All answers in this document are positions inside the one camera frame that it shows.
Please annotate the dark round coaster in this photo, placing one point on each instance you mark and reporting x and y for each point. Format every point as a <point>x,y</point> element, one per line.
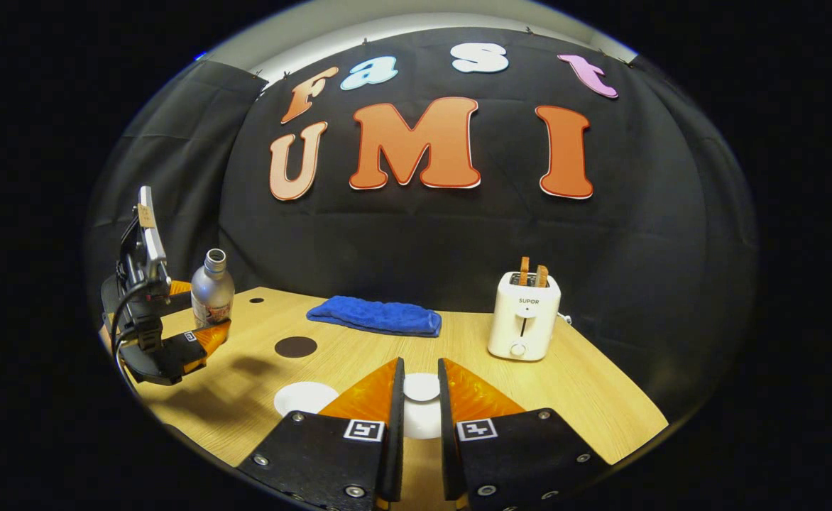
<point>295,347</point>

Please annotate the white teacup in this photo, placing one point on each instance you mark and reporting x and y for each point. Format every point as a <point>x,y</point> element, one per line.
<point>302,397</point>

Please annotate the black backdrop cloth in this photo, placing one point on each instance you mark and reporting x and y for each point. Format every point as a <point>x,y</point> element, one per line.
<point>423,234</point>

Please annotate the silver water bottle red label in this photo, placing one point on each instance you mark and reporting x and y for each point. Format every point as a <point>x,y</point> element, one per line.
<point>211,294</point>

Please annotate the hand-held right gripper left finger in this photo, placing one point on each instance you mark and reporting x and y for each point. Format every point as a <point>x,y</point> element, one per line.
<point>393,440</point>

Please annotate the blue folded towel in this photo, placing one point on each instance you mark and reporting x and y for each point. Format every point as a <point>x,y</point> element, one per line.
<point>373,316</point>

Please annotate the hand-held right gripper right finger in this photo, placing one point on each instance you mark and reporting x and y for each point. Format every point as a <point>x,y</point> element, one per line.
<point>448,454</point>

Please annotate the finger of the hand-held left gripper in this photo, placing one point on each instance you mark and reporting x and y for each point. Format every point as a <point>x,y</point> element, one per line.
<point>180,301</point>
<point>189,351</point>

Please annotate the white toaster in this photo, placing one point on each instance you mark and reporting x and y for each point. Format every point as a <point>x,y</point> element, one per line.
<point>522,319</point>

